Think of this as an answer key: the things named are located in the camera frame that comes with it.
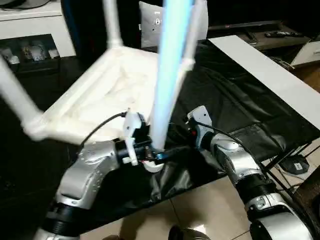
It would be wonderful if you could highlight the white plastic table leg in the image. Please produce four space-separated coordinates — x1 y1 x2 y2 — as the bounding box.
101 0 124 51
177 0 209 73
0 60 47 142
145 0 196 174

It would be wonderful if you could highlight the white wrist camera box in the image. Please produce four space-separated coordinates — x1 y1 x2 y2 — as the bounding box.
186 105 213 137
121 110 147 167

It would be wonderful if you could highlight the black remote control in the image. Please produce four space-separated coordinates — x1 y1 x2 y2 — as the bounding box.
264 31 292 39

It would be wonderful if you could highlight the white flat board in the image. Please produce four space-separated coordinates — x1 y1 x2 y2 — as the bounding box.
207 35 320 136

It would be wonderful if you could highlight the white glass-door cabinet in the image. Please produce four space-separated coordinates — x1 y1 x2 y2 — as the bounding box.
0 0 77 63

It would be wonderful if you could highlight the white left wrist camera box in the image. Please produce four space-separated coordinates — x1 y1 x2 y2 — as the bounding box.
121 110 147 167

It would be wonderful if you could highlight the black stand leg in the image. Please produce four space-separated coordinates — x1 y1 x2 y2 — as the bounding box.
260 142 320 174

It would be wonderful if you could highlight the black low shelf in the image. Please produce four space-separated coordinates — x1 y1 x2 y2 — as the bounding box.
207 20 320 51

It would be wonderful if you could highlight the white side cabinet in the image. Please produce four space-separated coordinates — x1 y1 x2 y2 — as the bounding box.
291 40 320 68

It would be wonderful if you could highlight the dark right robot foot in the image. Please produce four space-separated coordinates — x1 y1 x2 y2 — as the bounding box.
167 225 211 240

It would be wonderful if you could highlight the black work mat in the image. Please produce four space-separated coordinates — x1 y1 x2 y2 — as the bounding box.
0 42 320 226

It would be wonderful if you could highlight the white plastic table top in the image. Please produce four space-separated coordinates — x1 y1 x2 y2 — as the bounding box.
22 46 197 151

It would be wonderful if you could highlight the black cabinet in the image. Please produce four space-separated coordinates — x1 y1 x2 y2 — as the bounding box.
60 0 143 56

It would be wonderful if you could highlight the black box white label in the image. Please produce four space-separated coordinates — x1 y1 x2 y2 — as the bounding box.
280 154 310 175

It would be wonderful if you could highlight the light grey cushion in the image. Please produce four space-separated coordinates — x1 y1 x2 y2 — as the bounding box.
138 0 210 48

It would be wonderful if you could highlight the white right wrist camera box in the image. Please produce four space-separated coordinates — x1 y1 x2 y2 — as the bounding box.
186 105 213 137

